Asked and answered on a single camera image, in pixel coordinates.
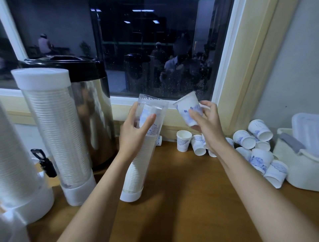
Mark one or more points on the person's right hand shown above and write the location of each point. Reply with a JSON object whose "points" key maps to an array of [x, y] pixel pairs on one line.
{"points": [[209, 127]]}

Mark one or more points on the person's left hand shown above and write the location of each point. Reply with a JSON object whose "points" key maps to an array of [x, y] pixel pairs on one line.
{"points": [[130, 139]]}

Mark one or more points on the nested stack of paper cups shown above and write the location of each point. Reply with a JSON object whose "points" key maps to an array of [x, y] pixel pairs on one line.
{"points": [[15, 169], [57, 137], [137, 169]]}

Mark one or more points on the single blue-printed paper cup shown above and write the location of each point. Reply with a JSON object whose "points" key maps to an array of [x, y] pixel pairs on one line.
{"points": [[185, 107]]}

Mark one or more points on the pile of paper cups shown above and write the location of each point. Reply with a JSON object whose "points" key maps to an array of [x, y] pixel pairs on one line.
{"points": [[254, 149]]}

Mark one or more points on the white tube cap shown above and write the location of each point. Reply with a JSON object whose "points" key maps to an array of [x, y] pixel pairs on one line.
{"points": [[41, 79]]}

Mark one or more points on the person's left forearm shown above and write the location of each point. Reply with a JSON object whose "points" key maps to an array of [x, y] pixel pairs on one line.
{"points": [[94, 207]]}

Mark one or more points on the person's right forearm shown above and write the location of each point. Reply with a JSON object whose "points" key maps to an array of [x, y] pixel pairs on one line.
{"points": [[269, 197]]}

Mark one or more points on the stainless steel water dispenser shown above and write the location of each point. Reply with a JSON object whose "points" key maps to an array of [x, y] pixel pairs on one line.
{"points": [[97, 119]]}

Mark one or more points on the white framed window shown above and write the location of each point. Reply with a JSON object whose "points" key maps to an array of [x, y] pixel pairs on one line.
{"points": [[159, 50]]}

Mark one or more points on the white plastic lid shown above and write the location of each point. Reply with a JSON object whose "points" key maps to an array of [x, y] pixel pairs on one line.
{"points": [[306, 132]]}

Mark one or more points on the translucent plastic box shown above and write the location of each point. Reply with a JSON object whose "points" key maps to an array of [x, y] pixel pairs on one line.
{"points": [[299, 172]]}

